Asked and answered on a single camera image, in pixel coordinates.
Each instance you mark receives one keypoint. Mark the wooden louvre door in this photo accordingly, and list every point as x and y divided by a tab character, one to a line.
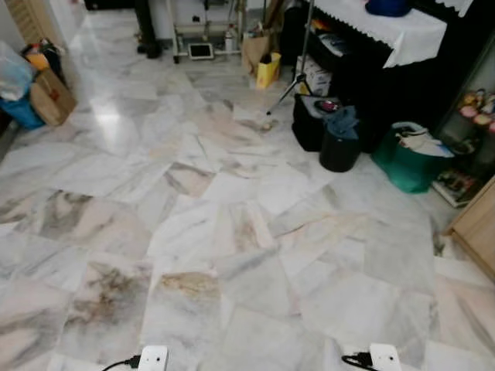
32	17

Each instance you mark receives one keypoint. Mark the dark blue cap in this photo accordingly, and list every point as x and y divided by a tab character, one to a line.
388	7

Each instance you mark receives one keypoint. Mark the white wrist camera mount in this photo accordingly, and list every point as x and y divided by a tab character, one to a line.
385	358
152	359

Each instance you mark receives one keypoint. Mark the clear plastic bag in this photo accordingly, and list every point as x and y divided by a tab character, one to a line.
14	73

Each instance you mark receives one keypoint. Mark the yellow bag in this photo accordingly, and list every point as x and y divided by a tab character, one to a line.
267	73

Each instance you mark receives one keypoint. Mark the black piano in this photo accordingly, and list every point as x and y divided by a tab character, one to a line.
387	89

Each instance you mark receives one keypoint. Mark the white lace tablecloth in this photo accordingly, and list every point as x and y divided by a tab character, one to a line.
402	35

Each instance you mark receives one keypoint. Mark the white trolley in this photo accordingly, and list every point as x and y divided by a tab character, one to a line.
203	29

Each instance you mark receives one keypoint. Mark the green basket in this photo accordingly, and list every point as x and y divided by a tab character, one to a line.
406	170

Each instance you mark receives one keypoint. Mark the black bag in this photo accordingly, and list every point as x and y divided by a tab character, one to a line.
307	127

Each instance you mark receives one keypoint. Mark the small white tablet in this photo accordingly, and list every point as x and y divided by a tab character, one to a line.
200	51

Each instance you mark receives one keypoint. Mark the brown paper bag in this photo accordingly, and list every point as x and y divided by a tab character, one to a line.
252	51

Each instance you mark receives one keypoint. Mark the black round bin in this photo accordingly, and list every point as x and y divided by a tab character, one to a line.
339	153

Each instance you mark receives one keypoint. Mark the glass display cabinet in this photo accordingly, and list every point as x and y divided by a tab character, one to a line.
473	131

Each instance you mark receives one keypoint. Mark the light wooden cabinet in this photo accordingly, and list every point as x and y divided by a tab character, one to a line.
478	228

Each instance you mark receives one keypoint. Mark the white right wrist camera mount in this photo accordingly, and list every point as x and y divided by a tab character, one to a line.
385	358

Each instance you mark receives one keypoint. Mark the black post stand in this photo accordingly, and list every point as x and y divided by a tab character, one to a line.
145	31

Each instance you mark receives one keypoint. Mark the thin metal tripod stand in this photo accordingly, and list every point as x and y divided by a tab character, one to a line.
302	54

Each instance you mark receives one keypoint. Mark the blue cloth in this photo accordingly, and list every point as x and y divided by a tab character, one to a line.
342	122

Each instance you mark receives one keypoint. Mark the white cardboard box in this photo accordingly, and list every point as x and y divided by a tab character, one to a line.
317	79

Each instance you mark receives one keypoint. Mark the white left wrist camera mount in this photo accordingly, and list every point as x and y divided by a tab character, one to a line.
152	359

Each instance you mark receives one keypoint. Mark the blue bin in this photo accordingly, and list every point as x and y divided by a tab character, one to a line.
23	114

